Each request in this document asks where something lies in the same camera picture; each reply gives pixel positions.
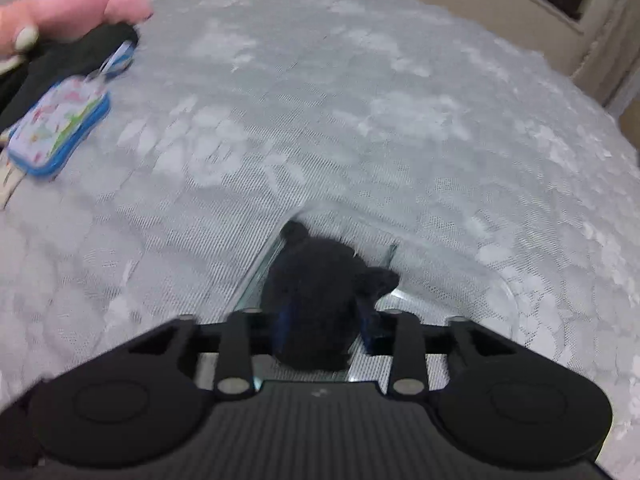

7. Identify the pink plush toy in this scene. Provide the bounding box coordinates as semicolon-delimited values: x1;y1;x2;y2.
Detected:
0;0;154;62

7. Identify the clear glass container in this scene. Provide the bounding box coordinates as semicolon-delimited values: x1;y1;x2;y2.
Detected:
232;230;517;386

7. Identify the beige curtain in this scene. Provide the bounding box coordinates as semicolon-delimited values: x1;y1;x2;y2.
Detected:
571;7;640;113

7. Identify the printed blue pencil case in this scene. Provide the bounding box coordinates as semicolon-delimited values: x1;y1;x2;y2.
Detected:
7;75;112;182

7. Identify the grey floral bed mattress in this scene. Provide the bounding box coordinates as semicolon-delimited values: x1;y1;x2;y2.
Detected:
0;0;640;480

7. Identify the black plush toy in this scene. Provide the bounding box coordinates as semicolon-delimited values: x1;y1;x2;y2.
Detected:
260;220;402;374

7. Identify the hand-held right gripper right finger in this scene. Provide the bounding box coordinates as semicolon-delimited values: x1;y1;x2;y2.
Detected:
357;305;522;401

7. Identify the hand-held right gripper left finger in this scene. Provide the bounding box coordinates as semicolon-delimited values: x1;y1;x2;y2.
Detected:
117;306;297;401

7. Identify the black cloth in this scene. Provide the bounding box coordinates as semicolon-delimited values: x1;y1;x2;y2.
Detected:
0;22;139;132

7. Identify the small blue pouch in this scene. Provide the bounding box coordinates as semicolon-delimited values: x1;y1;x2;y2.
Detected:
101;41;136;79

